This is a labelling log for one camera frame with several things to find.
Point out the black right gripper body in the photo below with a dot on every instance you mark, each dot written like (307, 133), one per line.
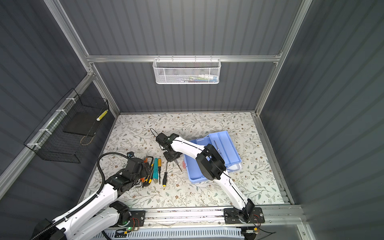
(172, 156)

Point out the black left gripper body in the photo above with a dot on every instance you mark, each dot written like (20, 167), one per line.
(143, 173)

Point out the clear handle screwdriver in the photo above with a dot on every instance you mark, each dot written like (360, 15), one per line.
(176, 161)

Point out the white blue tool box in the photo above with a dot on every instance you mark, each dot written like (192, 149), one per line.
(225, 147)

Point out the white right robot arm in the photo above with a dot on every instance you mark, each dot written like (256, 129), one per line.
(211, 165)

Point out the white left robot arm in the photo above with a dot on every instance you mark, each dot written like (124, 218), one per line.
(99, 211)

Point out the yellow black utility knife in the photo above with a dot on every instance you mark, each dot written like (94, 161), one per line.
(150, 177)

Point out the black yellow small screwdriver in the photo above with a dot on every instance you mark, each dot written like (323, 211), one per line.
(165, 178)

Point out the yellow tag in basket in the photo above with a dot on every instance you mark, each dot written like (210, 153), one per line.
(102, 115)

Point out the black pad in basket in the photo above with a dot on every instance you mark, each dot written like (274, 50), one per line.
(83, 124)

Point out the teal handle tool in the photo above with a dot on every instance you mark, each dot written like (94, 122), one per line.
(155, 172)

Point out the orange handle screwdriver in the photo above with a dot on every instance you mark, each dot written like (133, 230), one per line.
(159, 169)

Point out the white wire mesh basket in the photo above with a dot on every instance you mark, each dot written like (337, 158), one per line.
(195, 72)

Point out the black wire mesh basket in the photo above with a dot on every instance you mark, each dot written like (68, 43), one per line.
(50, 143)

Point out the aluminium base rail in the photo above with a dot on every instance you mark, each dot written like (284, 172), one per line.
(194, 217)

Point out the white ventilated cable duct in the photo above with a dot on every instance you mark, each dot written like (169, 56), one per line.
(217, 233)

